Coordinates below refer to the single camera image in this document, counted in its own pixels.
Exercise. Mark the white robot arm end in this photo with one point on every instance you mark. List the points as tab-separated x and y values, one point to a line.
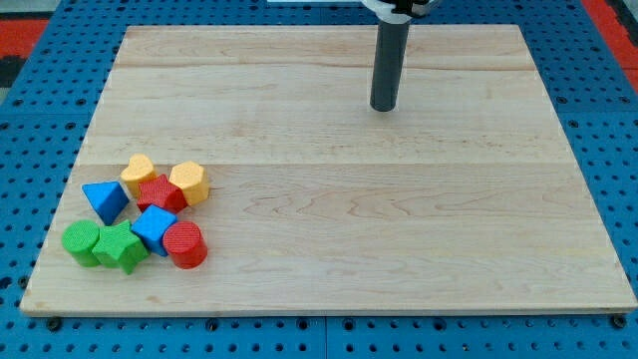
400	11

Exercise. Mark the yellow pentagon block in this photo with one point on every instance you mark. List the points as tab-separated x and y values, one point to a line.
192	179

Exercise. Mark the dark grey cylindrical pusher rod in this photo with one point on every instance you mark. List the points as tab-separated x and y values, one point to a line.
389	58

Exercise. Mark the light wooden board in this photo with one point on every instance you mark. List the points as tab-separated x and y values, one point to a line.
466	199

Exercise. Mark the red cylinder block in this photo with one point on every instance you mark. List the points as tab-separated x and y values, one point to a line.
185	245

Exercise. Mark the red star block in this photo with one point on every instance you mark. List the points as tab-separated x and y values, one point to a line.
161	193

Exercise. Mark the blue cube block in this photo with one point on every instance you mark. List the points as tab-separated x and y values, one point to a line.
151	226

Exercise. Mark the yellow heart block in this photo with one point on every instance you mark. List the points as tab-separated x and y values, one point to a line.
139	169

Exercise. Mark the blue triangle block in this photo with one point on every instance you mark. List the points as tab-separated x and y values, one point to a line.
108	199

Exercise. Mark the green star block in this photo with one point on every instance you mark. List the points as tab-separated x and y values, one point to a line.
118	247

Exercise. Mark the green cylinder block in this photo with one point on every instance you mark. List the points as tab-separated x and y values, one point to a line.
79	239

